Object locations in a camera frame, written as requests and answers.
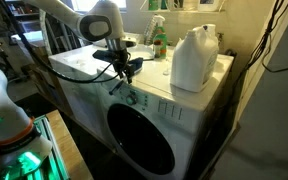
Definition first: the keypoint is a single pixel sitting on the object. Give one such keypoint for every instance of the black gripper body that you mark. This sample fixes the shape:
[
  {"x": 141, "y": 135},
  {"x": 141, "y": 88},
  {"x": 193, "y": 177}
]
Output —
[{"x": 121, "y": 60}]

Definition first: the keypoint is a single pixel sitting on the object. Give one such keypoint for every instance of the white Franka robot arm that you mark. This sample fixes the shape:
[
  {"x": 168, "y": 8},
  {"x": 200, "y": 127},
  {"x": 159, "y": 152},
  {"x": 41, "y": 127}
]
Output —
[{"x": 100, "y": 13}]

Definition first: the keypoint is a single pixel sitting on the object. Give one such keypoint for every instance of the white dryer machine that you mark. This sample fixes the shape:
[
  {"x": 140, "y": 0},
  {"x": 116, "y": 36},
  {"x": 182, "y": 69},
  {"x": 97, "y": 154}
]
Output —
[{"x": 77, "y": 93}]

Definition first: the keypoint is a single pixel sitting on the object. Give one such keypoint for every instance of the white front-load washing machine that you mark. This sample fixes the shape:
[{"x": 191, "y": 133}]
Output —
[{"x": 184, "y": 110}]

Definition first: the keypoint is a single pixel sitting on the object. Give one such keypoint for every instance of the small plastic bottle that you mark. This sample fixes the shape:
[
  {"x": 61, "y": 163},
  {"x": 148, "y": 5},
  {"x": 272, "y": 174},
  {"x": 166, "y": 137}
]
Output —
[{"x": 156, "y": 50}]

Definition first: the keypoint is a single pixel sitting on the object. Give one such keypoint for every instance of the green spray bottle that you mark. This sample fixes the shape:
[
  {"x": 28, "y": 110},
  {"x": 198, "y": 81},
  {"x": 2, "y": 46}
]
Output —
[{"x": 160, "y": 38}]

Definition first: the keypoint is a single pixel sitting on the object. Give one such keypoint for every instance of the green bottle on shelf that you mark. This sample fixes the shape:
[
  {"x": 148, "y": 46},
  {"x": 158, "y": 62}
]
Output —
[{"x": 153, "y": 4}]

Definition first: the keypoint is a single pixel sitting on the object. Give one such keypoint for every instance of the large white detergent jug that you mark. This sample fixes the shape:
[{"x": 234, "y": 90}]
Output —
[{"x": 194, "y": 60}]

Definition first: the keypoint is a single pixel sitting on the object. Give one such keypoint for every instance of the bright window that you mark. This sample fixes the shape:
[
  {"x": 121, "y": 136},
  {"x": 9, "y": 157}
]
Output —
[{"x": 84, "y": 4}]

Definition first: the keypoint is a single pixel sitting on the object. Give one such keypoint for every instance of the teal bottle on shelf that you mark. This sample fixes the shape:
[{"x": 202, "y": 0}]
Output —
[{"x": 164, "y": 4}]

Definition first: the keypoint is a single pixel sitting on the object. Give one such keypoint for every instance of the white tubular rack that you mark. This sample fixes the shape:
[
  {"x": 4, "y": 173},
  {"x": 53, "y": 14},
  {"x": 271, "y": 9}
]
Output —
[{"x": 43, "y": 30}]

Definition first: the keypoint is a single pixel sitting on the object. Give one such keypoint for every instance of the wooden table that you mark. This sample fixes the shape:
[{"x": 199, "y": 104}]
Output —
[{"x": 67, "y": 146}]

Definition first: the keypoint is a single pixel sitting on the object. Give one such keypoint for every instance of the white box with label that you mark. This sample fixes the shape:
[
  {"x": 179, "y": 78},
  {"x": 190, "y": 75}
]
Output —
[{"x": 208, "y": 4}]

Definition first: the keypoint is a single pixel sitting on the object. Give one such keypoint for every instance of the cluttered storage shelf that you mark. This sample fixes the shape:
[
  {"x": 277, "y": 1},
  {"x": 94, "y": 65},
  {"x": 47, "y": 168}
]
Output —
[{"x": 27, "y": 15}]

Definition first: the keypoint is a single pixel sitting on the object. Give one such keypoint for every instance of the dark wrist camera box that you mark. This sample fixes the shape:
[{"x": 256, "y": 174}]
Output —
[{"x": 104, "y": 55}]

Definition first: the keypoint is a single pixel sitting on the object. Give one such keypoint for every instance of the wall shelf board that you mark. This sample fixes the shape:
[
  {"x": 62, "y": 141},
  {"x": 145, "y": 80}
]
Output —
[{"x": 184, "y": 11}]

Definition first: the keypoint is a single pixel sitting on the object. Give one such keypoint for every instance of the wall water valve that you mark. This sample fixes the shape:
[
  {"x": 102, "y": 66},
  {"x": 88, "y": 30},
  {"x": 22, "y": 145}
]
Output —
[{"x": 221, "y": 37}]

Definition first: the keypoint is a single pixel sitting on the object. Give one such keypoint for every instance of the green-lit robot mount platform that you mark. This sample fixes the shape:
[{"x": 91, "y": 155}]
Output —
[{"x": 54, "y": 166}]

